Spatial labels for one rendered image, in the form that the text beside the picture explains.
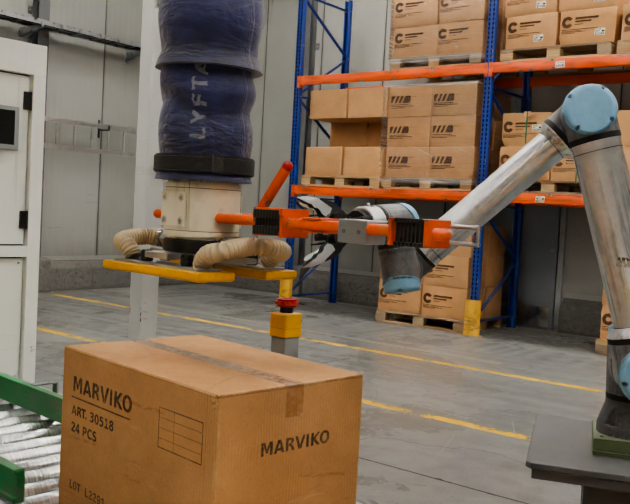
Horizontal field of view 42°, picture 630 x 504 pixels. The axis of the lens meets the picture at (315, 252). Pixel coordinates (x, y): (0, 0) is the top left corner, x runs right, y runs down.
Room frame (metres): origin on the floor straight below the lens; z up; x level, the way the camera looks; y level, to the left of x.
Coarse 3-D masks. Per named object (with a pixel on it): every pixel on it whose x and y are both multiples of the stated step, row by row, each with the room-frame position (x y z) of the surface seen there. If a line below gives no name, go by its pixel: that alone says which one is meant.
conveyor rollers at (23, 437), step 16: (0, 400) 2.99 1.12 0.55; (0, 416) 2.80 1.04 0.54; (16, 416) 2.84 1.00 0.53; (32, 416) 2.80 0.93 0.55; (0, 432) 2.61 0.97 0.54; (16, 432) 2.65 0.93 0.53; (32, 432) 2.60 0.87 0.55; (48, 432) 2.64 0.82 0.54; (0, 448) 2.43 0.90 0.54; (16, 448) 2.46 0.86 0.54; (32, 448) 2.49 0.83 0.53; (48, 448) 2.45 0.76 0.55; (32, 464) 2.31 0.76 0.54; (48, 464) 2.34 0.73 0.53; (32, 480) 2.20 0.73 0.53; (48, 480) 2.16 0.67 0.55; (32, 496) 2.04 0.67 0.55; (48, 496) 2.05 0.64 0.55
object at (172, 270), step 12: (144, 252) 1.85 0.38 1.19; (108, 264) 1.87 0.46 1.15; (120, 264) 1.84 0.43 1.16; (132, 264) 1.81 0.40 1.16; (144, 264) 1.81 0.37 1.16; (156, 264) 1.78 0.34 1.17; (168, 264) 1.78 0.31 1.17; (180, 264) 1.76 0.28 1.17; (192, 264) 1.76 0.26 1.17; (168, 276) 1.73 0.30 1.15; (180, 276) 1.70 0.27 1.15; (192, 276) 1.68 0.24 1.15; (204, 276) 1.67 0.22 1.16; (216, 276) 1.70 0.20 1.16; (228, 276) 1.72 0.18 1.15
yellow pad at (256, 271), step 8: (256, 256) 1.90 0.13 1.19; (216, 264) 1.93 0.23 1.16; (224, 264) 1.92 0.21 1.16; (232, 264) 1.90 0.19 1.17; (240, 264) 1.90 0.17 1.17; (248, 264) 1.90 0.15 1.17; (256, 264) 1.90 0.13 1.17; (240, 272) 1.86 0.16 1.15; (248, 272) 1.84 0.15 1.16; (256, 272) 1.82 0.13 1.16; (264, 272) 1.81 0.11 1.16; (272, 272) 1.82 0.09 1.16; (280, 272) 1.84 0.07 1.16; (288, 272) 1.86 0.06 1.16; (296, 272) 1.88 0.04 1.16
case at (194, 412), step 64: (64, 384) 1.95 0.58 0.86; (128, 384) 1.75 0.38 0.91; (192, 384) 1.61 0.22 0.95; (256, 384) 1.64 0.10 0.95; (320, 384) 1.71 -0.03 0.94; (64, 448) 1.94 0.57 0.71; (128, 448) 1.74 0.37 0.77; (192, 448) 1.58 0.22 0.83; (256, 448) 1.60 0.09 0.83; (320, 448) 1.72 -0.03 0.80
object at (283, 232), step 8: (256, 208) 1.71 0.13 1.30; (264, 208) 1.73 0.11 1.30; (272, 208) 1.75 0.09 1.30; (280, 208) 1.66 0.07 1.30; (256, 216) 1.70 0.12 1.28; (264, 216) 1.68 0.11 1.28; (272, 216) 1.66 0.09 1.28; (280, 216) 1.66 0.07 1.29; (288, 216) 1.67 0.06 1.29; (296, 216) 1.69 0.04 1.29; (304, 216) 1.71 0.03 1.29; (256, 224) 1.71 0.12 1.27; (264, 224) 1.69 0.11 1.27; (272, 224) 1.68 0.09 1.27; (280, 224) 1.66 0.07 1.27; (256, 232) 1.69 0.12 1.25; (264, 232) 1.68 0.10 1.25; (272, 232) 1.66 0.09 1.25; (280, 232) 1.66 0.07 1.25; (288, 232) 1.67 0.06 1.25; (296, 232) 1.69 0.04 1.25; (304, 232) 1.71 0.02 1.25
